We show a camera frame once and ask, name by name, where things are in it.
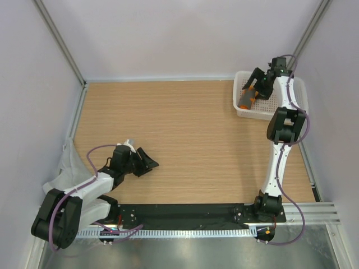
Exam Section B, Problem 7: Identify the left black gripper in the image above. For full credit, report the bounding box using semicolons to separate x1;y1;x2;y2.
122;147;158;177

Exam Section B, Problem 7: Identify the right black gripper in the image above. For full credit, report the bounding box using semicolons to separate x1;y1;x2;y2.
242;67;273;100

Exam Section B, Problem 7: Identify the orange grey giraffe towel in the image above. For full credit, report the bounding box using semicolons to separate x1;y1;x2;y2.
238;86;258;110

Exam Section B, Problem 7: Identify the grey cloth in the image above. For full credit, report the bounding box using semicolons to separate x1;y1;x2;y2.
42;138;93;194

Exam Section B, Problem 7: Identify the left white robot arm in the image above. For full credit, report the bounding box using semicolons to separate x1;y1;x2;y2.
30;141;159;251

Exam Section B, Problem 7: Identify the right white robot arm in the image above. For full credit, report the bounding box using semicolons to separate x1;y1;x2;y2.
238;54;309;222

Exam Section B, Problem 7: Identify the white perforated plastic basket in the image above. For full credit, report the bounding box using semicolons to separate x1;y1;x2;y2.
233;71;309;120

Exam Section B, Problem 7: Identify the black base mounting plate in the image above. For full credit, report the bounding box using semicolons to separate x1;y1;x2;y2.
102;203;286;230

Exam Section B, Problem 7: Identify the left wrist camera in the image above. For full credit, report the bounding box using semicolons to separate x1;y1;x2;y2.
123;139;136;153

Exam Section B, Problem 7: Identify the white slotted cable duct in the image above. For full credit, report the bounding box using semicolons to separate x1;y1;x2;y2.
76;226;257;239

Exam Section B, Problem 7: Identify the right aluminium frame post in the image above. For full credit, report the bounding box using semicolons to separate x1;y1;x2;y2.
287;0;332;70

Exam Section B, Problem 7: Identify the aluminium frame post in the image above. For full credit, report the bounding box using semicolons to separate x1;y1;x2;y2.
33;0;86;87
287;0;332;70

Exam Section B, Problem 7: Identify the aluminium rail front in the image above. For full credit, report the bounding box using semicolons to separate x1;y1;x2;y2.
280;201;341;225

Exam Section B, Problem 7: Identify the left aluminium frame post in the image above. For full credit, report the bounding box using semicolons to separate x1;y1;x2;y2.
33;0;86;87

